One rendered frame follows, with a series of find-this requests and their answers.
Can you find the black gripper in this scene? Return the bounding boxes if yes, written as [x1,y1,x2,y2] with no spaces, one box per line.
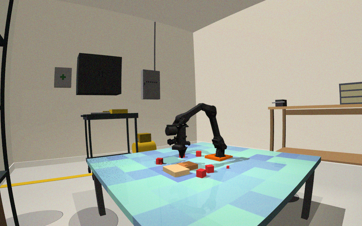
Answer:
[172,135,190,158]

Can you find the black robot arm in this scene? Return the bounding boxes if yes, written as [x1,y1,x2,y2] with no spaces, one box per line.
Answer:
[165,103,227,158]

